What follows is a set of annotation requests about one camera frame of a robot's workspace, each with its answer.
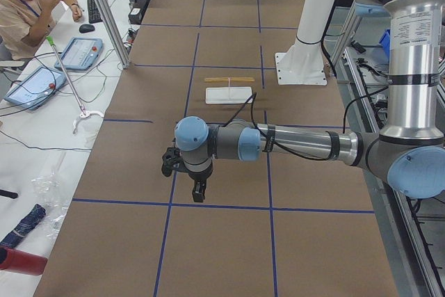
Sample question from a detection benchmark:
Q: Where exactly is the aluminium frame post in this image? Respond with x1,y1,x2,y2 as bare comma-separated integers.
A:
95,0,130,69

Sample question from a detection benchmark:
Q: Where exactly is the person in beige shirt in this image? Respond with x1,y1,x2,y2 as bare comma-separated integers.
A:
1,0,83,61

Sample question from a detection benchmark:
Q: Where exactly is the brown paper table cover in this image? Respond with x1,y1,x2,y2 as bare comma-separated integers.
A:
35,0,398,296

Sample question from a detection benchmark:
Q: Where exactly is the far blue teach pendant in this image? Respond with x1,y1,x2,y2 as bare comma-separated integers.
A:
59,37,104,72

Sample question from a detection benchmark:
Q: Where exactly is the near blue teach pendant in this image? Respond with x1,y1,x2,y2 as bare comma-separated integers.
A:
4,66,66,110

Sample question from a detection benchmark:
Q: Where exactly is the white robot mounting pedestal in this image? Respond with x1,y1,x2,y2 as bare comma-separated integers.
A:
275,0,335,86

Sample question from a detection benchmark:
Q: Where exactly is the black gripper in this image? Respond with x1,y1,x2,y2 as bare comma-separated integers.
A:
184,161,213,202

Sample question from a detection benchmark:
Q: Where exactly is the black keyboard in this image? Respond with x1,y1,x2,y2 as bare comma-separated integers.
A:
87,0,102,24

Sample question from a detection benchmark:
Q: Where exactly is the black computer mouse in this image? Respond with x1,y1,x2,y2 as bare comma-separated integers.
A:
79,24,95,33

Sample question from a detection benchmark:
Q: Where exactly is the black box device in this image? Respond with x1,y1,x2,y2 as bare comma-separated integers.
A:
128,8,143,25

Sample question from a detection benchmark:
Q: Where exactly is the clear plastic bag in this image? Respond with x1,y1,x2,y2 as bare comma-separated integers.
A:
31,152,71,241

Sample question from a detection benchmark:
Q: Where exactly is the white wooden towel rack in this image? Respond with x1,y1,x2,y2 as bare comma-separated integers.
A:
204,77,255,104

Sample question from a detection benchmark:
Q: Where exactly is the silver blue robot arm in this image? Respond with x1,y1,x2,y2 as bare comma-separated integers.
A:
161,0,444,202

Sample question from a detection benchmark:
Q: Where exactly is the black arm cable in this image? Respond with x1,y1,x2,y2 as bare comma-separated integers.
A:
222,83,394,161

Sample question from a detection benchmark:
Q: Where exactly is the reacher grabber stick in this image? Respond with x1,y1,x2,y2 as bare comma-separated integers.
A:
46,36,104,134

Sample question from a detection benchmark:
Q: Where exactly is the blue teach pendant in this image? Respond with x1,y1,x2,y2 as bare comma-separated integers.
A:
4,66,66,110
59,37,104,72

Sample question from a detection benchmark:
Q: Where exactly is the folded dark blue umbrella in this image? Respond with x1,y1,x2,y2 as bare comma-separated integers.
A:
1,204,46,249

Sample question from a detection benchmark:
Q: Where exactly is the red cylinder bottle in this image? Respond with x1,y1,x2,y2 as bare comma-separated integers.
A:
1,247,48,276

